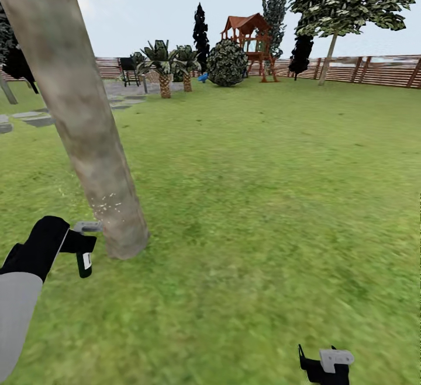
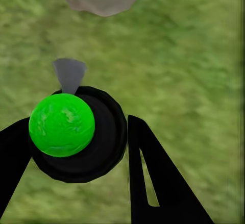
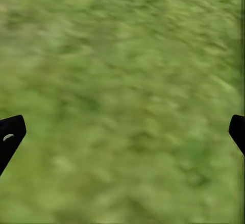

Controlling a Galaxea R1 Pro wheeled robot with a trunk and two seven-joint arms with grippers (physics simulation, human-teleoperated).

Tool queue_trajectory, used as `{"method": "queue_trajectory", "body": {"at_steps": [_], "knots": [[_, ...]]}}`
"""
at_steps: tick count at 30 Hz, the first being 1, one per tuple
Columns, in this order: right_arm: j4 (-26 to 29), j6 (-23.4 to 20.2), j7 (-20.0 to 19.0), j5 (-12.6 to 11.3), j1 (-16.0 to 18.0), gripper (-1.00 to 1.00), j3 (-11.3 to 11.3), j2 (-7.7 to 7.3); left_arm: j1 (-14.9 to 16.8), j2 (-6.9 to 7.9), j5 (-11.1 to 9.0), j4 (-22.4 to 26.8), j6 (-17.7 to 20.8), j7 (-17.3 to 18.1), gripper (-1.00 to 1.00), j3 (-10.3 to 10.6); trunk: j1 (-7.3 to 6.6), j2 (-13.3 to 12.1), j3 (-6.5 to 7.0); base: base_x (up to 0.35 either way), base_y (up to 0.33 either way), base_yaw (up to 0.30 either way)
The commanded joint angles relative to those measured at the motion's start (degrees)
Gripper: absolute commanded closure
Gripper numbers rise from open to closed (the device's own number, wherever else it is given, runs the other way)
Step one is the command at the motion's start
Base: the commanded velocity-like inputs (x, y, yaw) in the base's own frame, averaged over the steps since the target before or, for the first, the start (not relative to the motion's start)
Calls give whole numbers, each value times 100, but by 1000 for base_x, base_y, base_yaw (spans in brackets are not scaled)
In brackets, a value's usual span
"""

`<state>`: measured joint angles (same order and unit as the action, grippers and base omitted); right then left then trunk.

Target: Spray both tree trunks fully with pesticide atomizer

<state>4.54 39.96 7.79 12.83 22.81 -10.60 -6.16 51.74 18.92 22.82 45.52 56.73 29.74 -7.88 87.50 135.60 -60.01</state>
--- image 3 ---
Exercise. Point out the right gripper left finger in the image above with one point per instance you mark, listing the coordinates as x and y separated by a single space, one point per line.
12 132

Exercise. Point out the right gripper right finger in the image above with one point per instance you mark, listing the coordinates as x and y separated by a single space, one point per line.
237 131

